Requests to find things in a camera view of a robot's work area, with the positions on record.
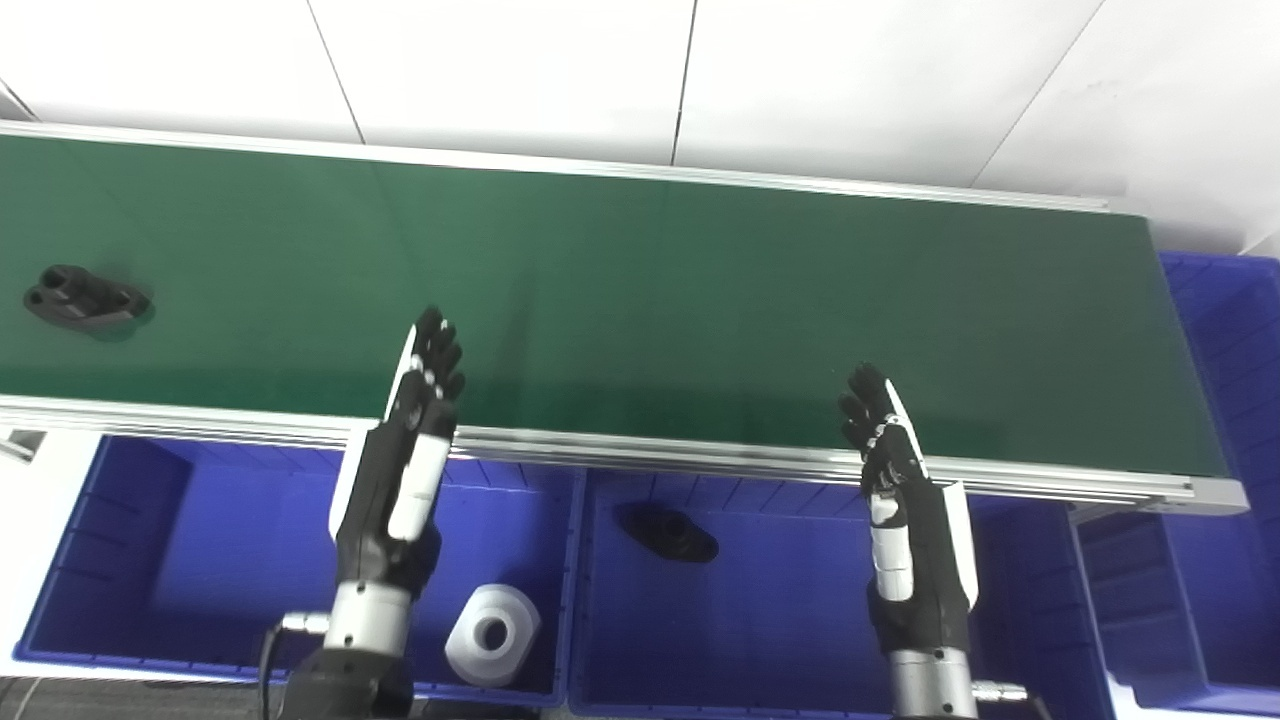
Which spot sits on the white plastic cylindrical part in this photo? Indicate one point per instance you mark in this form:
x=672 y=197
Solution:
x=492 y=632

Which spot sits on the empty long blue bin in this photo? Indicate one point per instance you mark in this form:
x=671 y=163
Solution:
x=1230 y=400

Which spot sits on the grey metal conveyor bracket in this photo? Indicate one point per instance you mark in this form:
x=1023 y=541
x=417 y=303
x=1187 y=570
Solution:
x=22 y=443

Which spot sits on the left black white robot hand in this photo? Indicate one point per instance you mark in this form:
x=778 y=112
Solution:
x=385 y=500

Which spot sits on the black flanged machine part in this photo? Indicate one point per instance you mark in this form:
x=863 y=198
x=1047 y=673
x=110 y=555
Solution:
x=80 y=298
x=670 y=532

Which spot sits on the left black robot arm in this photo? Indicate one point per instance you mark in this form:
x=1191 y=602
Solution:
x=365 y=625

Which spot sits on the thin aluminium conveyor side rail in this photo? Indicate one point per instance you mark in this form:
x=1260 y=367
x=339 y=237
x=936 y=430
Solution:
x=600 y=168

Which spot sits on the green conveyor belt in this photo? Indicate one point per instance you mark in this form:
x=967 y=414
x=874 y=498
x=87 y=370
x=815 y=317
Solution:
x=640 y=300

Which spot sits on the blue bin with white part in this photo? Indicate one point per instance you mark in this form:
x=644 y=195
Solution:
x=200 y=560

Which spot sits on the wide aluminium conveyor side rail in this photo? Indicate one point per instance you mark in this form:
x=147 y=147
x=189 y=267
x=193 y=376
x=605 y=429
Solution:
x=700 y=458

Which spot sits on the blue bin with black part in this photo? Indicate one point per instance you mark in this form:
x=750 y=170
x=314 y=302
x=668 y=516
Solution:
x=760 y=620

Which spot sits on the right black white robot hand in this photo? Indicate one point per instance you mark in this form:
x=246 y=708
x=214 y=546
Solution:
x=920 y=560

